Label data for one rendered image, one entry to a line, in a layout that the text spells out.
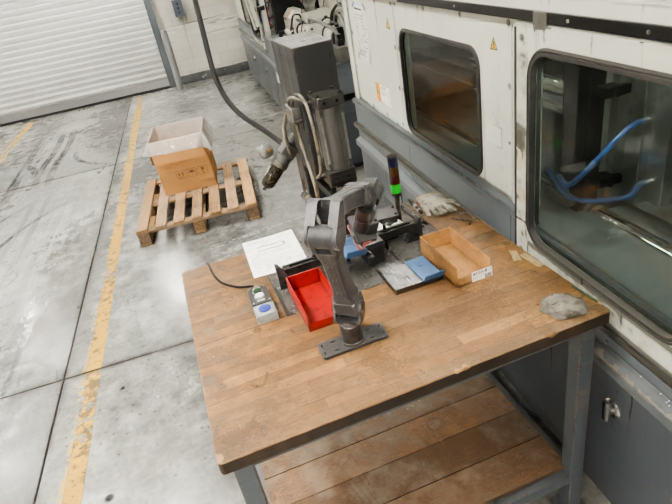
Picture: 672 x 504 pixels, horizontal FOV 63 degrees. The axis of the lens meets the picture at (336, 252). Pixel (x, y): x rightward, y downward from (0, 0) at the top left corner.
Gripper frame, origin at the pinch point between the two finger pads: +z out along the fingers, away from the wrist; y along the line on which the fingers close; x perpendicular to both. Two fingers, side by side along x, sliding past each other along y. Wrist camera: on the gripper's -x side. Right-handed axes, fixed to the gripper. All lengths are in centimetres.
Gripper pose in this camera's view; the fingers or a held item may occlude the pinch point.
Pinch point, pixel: (358, 244)
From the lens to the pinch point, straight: 175.3
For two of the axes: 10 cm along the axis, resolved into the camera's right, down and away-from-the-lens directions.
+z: -0.8, 5.6, 8.3
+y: -3.2, -8.0, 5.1
